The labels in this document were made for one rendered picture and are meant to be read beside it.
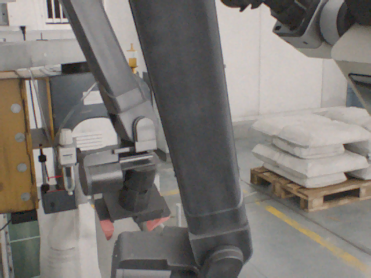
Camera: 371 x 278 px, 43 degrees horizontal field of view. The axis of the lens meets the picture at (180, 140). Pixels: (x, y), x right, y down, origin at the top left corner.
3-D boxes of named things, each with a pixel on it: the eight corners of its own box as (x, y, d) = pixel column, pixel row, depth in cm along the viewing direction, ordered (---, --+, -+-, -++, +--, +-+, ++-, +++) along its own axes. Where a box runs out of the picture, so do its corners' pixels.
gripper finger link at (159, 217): (119, 220, 92) (124, 188, 86) (152, 213, 95) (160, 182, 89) (130, 248, 88) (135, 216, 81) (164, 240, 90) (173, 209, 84)
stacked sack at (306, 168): (371, 170, 378) (373, 153, 374) (306, 183, 352) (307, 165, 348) (334, 158, 416) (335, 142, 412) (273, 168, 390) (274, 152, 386)
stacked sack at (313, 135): (375, 142, 371) (377, 124, 367) (307, 153, 347) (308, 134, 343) (338, 132, 409) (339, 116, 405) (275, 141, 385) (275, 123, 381)
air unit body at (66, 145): (84, 194, 108) (79, 130, 104) (63, 198, 106) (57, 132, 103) (80, 189, 112) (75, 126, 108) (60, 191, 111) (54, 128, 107)
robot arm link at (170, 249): (250, 256, 43) (232, 189, 50) (127, 251, 41) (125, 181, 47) (215, 323, 51) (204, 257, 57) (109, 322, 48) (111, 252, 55)
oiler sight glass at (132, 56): (139, 65, 114) (138, 51, 113) (129, 66, 113) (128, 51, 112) (136, 65, 116) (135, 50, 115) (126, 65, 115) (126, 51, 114)
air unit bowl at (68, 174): (77, 190, 108) (75, 165, 106) (64, 193, 107) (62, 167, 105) (75, 186, 110) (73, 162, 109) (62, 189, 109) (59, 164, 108)
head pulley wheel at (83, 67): (101, 72, 113) (101, 61, 112) (64, 74, 110) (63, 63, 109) (94, 69, 121) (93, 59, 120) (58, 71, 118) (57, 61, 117)
